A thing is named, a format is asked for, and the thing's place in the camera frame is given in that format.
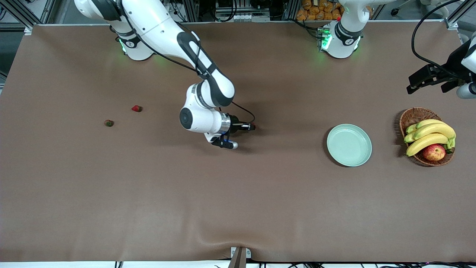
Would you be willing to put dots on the large table cover mat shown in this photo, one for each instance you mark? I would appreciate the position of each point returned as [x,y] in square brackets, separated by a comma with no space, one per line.
[223,186]

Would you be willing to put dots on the white terminal block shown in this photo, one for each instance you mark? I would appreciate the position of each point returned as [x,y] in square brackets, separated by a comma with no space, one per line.
[241,16]

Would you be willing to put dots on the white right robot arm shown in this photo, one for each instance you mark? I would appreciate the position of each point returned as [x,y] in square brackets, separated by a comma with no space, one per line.
[156,22]

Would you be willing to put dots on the greenish banana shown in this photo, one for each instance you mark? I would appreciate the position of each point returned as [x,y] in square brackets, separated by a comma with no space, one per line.
[409,137]
[411,128]

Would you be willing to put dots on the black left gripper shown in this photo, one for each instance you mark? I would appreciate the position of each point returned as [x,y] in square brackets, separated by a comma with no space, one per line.
[453,61]

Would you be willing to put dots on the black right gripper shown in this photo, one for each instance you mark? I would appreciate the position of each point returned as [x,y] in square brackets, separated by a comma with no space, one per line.
[235,124]

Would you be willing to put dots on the pale green round plate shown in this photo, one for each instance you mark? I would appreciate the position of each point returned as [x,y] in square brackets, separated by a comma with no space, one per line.
[349,145]

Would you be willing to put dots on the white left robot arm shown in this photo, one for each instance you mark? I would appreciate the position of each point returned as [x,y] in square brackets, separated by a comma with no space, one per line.
[342,37]

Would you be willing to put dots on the yellow banana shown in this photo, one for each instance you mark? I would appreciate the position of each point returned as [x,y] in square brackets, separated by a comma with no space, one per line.
[427,122]
[438,129]
[424,143]

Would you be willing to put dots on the aluminium frame post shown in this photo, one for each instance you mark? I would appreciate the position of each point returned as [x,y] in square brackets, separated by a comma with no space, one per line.
[191,9]

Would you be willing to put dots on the red yellow apple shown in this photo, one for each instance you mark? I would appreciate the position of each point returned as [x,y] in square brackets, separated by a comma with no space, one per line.
[434,152]

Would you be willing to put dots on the brown wicker basket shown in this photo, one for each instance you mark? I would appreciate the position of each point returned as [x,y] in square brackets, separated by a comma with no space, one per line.
[414,115]

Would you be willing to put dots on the red strawberry showing green leaves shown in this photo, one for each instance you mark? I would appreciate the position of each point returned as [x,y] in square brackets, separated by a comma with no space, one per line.
[109,123]

